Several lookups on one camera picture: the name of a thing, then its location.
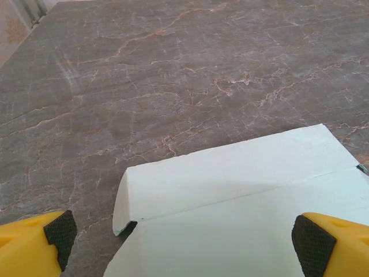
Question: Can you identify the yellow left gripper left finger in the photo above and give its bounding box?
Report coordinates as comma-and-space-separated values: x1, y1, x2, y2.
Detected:
0, 209, 78, 277

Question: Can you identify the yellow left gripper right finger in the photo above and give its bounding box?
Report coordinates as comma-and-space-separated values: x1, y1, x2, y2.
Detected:
291, 212, 369, 277

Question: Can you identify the teal paper box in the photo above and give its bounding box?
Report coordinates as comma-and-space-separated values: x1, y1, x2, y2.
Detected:
103, 123, 369, 277

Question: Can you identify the aluminium frame post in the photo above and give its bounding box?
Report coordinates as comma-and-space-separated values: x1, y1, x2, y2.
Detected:
21, 0, 49, 31

